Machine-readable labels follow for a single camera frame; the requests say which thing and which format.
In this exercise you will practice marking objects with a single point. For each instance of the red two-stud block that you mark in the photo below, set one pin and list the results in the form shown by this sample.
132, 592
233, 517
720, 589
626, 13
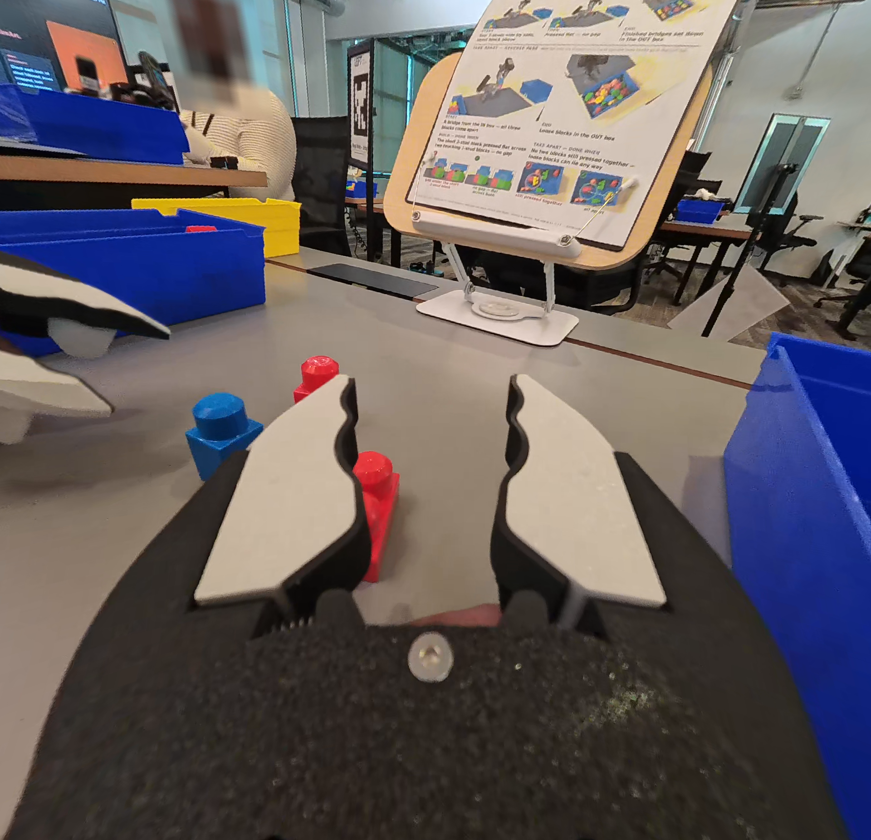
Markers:
378, 506

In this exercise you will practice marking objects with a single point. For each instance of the white sheet holder ledge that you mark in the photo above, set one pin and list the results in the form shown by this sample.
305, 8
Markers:
497, 234

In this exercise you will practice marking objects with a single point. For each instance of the yellow plastic bin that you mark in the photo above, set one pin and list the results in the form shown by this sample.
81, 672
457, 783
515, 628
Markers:
272, 227

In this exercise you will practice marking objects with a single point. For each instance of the blue plastic bin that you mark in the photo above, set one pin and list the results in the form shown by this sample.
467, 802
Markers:
102, 125
803, 547
136, 275

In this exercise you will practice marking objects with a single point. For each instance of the blue single-stud block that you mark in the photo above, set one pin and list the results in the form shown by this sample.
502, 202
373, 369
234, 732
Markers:
221, 438

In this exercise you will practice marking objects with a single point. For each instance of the red single-stud block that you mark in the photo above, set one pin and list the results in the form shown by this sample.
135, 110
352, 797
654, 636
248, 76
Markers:
316, 374

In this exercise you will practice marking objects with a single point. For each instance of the grey leaning board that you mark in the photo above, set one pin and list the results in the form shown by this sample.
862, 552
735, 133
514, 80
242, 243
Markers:
755, 309

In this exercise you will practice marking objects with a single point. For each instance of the teal glass door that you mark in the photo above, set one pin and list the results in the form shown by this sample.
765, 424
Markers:
782, 159

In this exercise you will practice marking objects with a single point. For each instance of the black white pattern sign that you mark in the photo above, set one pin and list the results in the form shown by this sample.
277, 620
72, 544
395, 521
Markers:
359, 98

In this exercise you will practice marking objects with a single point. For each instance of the flat table hatch cover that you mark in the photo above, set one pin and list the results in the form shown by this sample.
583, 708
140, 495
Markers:
374, 282

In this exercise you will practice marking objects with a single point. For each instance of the printed instruction sheet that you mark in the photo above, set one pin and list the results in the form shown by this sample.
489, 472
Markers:
578, 105

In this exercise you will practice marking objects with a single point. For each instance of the dark display screen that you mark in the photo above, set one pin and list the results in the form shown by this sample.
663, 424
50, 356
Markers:
41, 30

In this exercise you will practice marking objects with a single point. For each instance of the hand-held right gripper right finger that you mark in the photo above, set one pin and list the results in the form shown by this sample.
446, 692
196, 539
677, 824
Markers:
578, 513

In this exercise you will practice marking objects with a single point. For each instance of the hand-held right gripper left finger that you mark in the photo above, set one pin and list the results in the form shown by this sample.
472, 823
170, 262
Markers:
286, 513

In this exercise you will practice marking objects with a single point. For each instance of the black tripod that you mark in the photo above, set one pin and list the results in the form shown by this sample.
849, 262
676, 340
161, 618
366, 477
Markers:
742, 261

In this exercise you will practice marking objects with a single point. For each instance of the black mesh office chair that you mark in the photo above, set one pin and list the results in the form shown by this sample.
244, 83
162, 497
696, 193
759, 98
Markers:
323, 186

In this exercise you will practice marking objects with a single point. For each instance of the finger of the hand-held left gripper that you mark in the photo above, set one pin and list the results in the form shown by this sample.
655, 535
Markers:
75, 299
47, 387

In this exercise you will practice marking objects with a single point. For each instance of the small blue bin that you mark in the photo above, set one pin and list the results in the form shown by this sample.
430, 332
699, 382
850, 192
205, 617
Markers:
701, 210
360, 190

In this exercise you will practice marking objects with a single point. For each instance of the wood-edged desk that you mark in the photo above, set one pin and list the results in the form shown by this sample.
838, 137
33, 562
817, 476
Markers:
136, 171

